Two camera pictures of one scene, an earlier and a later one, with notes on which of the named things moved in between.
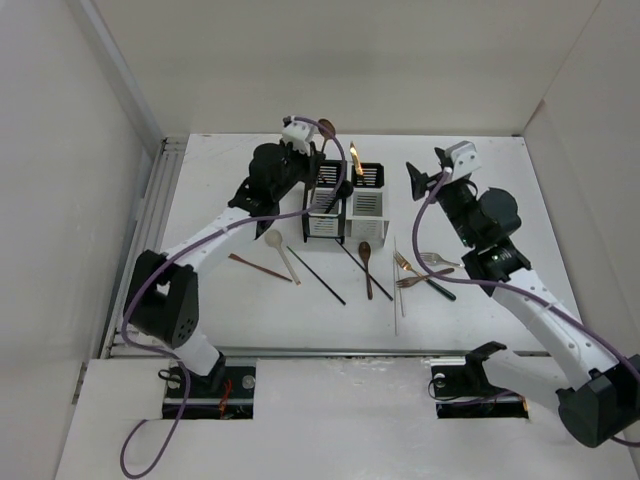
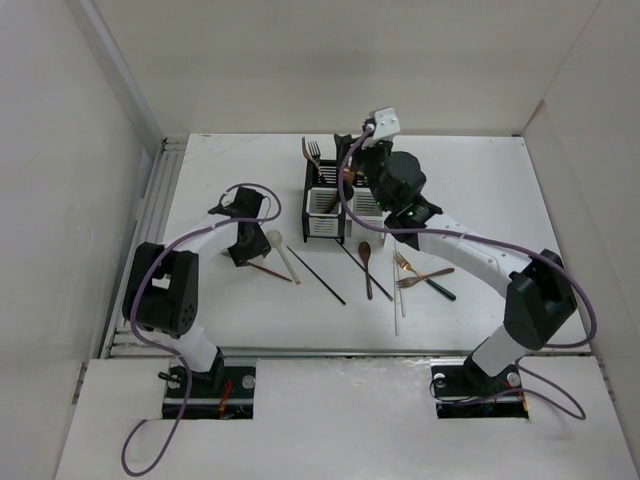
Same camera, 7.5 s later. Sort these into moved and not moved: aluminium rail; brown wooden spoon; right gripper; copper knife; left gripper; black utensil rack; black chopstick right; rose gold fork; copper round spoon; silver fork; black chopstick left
Moved: left gripper; copper round spoon; silver fork; right gripper
Not moved: black chopstick left; black chopstick right; black utensil rack; brown wooden spoon; copper knife; aluminium rail; rose gold fork
